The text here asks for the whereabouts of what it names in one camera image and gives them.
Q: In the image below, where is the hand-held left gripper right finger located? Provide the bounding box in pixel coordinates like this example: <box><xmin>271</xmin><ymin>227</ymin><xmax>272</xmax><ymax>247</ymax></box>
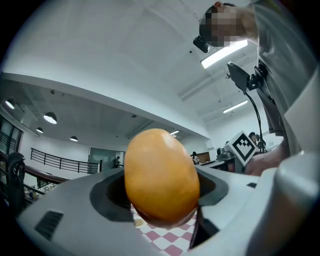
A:
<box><xmin>186</xmin><ymin>166</ymin><xmax>261</xmax><ymax>256</ymax></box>

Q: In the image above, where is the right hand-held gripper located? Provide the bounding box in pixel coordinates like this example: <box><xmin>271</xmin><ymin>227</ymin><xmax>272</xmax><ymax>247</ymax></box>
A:
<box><xmin>224</xmin><ymin>130</ymin><xmax>260</xmax><ymax>173</ymax></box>

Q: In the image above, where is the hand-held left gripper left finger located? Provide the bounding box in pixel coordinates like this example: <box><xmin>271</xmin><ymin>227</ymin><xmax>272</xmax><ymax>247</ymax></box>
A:
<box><xmin>14</xmin><ymin>166</ymin><xmax>161</xmax><ymax>256</ymax></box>

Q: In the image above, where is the yellow food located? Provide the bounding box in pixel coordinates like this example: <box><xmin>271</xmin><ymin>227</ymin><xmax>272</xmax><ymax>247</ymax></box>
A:
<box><xmin>124</xmin><ymin>128</ymin><xmax>201</xmax><ymax>225</ymax></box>

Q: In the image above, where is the person's right forearm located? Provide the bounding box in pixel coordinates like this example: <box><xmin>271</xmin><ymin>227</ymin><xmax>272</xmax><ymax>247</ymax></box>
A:
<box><xmin>246</xmin><ymin>139</ymin><xmax>291</xmax><ymax>177</ymax></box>

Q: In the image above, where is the black mounted tablet screen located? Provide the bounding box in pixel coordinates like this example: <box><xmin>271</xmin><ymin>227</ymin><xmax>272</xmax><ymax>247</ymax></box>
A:
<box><xmin>226</xmin><ymin>61</ymin><xmax>251</xmax><ymax>94</ymax></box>

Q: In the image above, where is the pink white checkered tablecloth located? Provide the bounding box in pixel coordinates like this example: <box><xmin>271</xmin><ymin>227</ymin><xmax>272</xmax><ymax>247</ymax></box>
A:
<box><xmin>130</xmin><ymin>204</ymin><xmax>201</xmax><ymax>256</ymax></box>

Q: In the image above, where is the black balcony railing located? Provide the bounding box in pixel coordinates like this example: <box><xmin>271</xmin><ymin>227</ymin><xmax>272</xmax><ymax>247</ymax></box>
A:
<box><xmin>30</xmin><ymin>147</ymin><xmax>101</xmax><ymax>175</ymax></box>

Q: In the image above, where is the black office chair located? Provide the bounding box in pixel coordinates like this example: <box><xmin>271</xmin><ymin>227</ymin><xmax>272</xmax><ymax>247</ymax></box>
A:
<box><xmin>6</xmin><ymin>152</ymin><xmax>26</xmax><ymax>217</ymax></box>

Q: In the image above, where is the person's grey shirt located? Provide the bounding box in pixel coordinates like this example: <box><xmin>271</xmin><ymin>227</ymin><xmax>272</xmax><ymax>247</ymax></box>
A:
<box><xmin>249</xmin><ymin>0</ymin><xmax>320</xmax><ymax>161</ymax></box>

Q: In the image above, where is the person's head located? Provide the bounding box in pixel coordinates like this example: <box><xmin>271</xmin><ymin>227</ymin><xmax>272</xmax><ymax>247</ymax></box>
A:
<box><xmin>198</xmin><ymin>1</ymin><xmax>260</xmax><ymax>48</ymax></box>

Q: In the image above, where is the black railing with wooden rail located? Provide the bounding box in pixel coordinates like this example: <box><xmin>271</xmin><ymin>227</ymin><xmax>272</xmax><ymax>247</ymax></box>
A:
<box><xmin>0</xmin><ymin>149</ymin><xmax>70</xmax><ymax>203</ymax></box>

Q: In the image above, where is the black tablet mount clamp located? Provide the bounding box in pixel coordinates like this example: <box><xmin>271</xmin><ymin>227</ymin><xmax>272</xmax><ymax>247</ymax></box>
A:
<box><xmin>246</xmin><ymin>61</ymin><xmax>268</xmax><ymax>91</ymax></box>

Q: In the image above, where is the black head-mounted camera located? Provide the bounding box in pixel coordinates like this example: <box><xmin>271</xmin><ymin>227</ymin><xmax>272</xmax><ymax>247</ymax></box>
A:
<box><xmin>192</xmin><ymin>35</ymin><xmax>210</xmax><ymax>54</ymax></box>

